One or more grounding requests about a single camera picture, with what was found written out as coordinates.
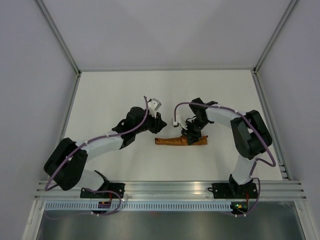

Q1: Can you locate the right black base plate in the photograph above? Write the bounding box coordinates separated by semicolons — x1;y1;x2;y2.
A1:
207;182;258;200

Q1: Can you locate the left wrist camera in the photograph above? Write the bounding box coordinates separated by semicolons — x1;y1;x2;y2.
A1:
147;98;162;118

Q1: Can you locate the aluminium frame post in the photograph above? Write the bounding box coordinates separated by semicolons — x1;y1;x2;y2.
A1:
251;0;300;75
33;0;82;77

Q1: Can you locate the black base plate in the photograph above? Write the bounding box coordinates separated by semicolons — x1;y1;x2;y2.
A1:
207;182;258;200
80;182;126;199

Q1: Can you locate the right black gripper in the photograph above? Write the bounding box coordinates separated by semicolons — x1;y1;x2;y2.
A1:
181;118;210;146

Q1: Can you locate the right aluminium frame post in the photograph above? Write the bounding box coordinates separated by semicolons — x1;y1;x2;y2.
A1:
251;0;300;75

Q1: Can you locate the left aluminium frame post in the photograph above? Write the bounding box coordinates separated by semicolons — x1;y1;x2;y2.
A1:
33;0;82;77

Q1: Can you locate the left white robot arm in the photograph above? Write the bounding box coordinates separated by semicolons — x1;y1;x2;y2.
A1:
43;106;167;198

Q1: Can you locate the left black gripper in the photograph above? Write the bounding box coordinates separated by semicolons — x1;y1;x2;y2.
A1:
134;109;167;135

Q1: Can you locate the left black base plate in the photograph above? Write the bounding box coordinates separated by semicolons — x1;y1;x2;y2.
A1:
80;182;126;199

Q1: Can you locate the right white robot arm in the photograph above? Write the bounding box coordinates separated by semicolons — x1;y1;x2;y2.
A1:
181;97;273;200

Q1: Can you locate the brown cloth napkin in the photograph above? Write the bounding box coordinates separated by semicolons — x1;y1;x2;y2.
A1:
154;135;208;146

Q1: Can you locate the white slotted cable duct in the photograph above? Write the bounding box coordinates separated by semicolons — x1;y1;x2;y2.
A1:
45;200;232;212

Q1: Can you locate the aluminium mounting rail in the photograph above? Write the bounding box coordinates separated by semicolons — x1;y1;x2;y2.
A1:
33;180;307;202

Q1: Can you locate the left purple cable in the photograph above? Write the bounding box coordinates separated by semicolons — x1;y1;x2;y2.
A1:
43;95;150;221

